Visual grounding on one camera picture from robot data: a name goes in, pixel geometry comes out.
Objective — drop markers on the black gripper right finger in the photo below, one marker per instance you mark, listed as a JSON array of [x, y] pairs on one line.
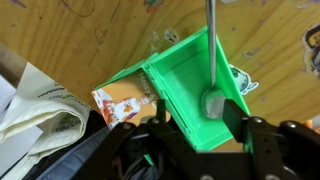
[[266, 153]]

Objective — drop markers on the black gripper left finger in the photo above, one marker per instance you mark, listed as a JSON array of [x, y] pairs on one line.
[[143, 153]]

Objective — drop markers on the silver metal spoon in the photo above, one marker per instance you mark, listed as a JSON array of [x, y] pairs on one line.
[[213, 100]]

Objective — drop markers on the green plastic storage box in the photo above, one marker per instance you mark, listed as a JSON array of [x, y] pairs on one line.
[[120, 77]]

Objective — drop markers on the orange picture card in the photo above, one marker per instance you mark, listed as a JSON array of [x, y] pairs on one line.
[[126, 100]]

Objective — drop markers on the white green clock sticker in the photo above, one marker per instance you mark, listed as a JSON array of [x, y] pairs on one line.
[[244, 81]]

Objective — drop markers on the cream canvas tote bag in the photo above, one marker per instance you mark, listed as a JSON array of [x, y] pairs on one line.
[[46, 106]]

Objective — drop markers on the purple outlined sticker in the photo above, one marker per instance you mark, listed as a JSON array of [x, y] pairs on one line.
[[313, 50]]

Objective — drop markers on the faded white sticker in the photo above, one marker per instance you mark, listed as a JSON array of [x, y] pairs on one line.
[[170, 35]]

